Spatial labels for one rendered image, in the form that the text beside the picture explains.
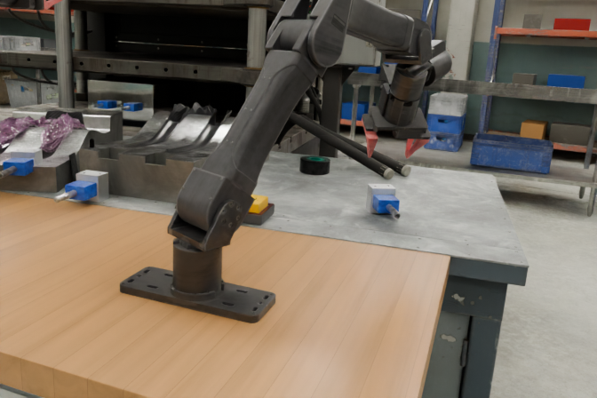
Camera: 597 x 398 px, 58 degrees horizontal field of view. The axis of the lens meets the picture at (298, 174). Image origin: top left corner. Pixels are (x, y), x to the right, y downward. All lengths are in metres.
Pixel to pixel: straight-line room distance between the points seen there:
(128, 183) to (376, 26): 0.60
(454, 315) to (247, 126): 0.56
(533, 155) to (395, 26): 3.78
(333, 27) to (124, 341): 0.47
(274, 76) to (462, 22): 6.62
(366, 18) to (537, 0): 6.72
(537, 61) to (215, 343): 7.04
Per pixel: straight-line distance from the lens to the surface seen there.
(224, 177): 0.67
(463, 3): 7.31
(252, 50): 1.80
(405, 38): 0.91
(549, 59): 7.49
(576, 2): 7.52
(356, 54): 1.85
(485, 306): 1.04
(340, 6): 0.76
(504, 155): 4.62
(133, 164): 1.15
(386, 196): 1.09
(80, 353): 0.64
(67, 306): 0.74
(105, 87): 2.13
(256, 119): 0.70
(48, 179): 1.23
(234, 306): 0.69
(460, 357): 1.10
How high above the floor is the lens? 1.12
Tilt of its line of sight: 13 degrees down
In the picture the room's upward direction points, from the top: 3 degrees clockwise
